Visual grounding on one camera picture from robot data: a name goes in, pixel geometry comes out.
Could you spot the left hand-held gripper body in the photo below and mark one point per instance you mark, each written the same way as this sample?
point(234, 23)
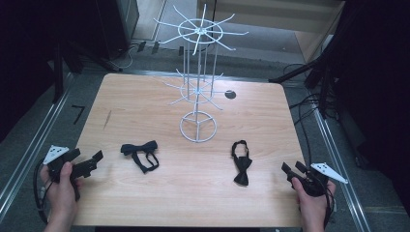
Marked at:
point(54, 154)

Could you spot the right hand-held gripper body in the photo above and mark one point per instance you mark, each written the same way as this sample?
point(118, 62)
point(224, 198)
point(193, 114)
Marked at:
point(328, 172)

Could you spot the person's right hand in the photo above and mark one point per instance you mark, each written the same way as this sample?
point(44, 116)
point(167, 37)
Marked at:
point(312, 209)

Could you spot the person's left hand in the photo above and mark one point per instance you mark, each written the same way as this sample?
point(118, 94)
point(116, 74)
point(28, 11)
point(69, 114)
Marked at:
point(61, 196)

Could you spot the black bow tie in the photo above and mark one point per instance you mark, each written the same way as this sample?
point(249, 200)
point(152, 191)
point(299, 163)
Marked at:
point(242, 174)
point(141, 147)

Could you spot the black upright stand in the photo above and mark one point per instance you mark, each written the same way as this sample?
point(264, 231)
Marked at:
point(58, 74)

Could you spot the black round table grommet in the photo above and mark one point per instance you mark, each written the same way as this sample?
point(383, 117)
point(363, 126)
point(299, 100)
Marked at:
point(230, 94)

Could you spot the black tripod stand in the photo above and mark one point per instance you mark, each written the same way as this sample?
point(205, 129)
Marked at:
point(296, 72)

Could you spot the black plug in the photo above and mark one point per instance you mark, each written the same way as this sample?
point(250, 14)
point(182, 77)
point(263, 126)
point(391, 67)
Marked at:
point(181, 50)
point(141, 46)
point(155, 47)

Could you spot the black cabinet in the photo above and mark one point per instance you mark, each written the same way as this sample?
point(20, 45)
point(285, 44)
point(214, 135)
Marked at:
point(116, 25)

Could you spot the metal floor rail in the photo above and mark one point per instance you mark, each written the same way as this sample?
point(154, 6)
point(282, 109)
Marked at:
point(31, 151)
point(353, 201)

